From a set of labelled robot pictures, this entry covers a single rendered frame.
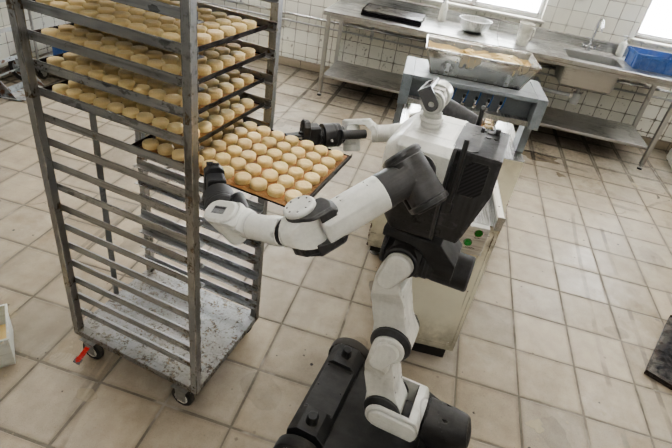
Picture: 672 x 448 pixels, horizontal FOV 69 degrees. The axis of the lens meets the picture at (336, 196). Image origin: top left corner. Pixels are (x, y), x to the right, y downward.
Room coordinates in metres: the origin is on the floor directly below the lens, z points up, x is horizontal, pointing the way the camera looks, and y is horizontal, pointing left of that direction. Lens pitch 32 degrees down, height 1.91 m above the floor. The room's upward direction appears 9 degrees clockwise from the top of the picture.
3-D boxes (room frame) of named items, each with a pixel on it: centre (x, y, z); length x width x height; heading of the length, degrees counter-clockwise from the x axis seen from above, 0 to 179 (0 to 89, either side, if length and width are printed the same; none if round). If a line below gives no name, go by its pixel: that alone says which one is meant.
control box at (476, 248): (1.69, -0.52, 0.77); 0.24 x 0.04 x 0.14; 84
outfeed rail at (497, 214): (2.65, -0.76, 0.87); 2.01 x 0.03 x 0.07; 174
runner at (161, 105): (1.35, 0.71, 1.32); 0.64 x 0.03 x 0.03; 72
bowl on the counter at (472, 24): (5.13, -1.08, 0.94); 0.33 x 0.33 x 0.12
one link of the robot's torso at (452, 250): (1.22, -0.31, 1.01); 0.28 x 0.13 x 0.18; 72
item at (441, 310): (2.05, -0.56, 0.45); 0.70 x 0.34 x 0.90; 174
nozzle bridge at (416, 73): (2.55, -0.61, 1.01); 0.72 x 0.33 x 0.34; 84
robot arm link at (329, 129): (1.64, 0.10, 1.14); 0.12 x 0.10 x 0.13; 117
